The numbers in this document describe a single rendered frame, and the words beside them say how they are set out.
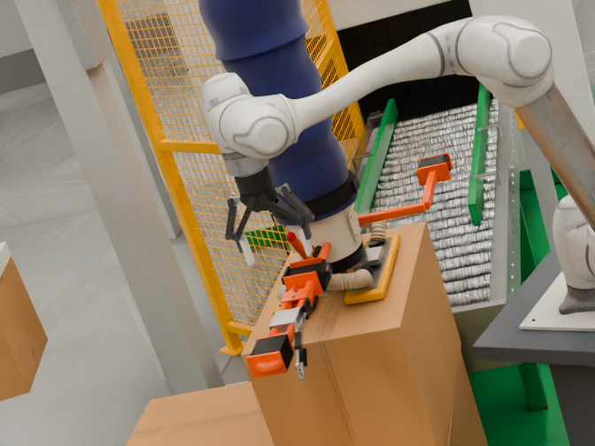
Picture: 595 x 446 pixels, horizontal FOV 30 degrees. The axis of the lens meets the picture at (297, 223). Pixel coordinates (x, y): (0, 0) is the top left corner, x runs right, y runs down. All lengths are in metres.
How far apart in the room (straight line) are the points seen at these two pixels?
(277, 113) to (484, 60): 0.46
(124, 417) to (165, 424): 1.39
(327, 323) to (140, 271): 1.65
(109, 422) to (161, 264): 0.88
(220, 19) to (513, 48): 0.71
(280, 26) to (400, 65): 0.34
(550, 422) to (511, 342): 1.07
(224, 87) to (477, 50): 0.52
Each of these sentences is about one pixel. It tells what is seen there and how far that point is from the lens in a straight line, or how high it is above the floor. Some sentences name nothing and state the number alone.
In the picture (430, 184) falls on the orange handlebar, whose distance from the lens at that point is 2.92.
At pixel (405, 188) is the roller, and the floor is 0.54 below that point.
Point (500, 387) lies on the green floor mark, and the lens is 4.08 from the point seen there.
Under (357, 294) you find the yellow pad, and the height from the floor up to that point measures 0.97.
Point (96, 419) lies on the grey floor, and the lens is 4.86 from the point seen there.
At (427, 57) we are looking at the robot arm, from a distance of 2.42.
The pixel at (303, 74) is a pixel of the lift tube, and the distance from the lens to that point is 2.65.
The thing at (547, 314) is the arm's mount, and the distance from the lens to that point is 2.85.
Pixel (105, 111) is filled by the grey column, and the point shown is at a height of 1.30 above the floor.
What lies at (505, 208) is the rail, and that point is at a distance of 3.97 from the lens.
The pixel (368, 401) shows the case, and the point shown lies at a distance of 2.69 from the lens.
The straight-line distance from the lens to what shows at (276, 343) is 2.30.
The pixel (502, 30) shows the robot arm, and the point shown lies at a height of 1.56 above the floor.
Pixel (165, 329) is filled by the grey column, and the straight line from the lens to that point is 4.33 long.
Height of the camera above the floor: 2.09
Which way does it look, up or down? 20 degrees down
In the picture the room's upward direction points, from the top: 19 degrees counter-clockwise
